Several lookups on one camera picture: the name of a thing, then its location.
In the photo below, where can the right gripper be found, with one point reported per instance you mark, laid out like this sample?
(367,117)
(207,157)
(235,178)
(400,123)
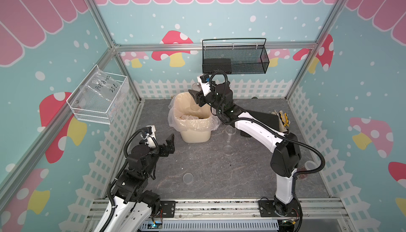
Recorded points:
(200,96)

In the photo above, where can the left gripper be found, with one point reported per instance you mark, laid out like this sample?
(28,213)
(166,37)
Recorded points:
(170,142)

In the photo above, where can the clear plastic jar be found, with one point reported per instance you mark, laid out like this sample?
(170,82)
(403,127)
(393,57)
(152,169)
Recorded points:
(196,87)
(230,133)

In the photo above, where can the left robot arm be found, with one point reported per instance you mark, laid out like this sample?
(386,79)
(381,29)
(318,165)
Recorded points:
(133,181)

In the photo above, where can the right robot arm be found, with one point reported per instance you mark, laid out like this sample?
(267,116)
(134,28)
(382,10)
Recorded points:
(285,147)

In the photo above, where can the clear plastic bin liner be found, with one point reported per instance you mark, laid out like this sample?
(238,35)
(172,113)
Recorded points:
(185,115)

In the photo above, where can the cream trash bin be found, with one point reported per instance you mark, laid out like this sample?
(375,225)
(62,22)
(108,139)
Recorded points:
(195,137)

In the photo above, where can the black box in basket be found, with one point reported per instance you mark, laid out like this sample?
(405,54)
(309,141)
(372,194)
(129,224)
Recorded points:
(210,65)

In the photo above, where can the black plastic case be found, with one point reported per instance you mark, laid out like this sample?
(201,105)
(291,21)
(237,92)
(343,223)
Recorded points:
(268,119)

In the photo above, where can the plastic bag in basket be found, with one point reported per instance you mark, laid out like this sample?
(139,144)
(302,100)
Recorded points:
(104,87)

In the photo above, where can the white yellow work gloves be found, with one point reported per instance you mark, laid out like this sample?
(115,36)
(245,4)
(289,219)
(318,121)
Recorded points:
(283,120)

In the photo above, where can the black wire mesh basket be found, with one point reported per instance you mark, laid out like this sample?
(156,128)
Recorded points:
(247,55)

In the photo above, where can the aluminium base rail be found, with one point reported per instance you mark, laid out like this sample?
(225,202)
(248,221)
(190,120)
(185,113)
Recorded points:
(241,215)

